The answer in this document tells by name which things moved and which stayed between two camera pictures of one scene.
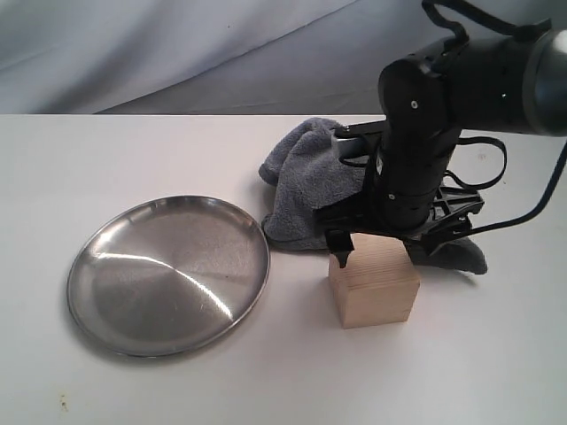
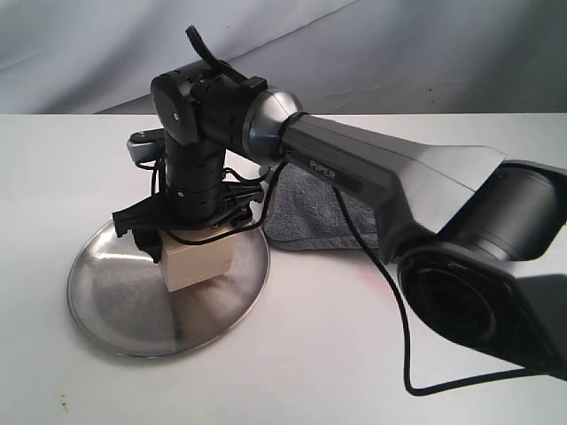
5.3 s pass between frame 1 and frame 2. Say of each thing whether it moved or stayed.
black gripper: moved
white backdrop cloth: stayed
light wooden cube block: moved
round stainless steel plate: stayed
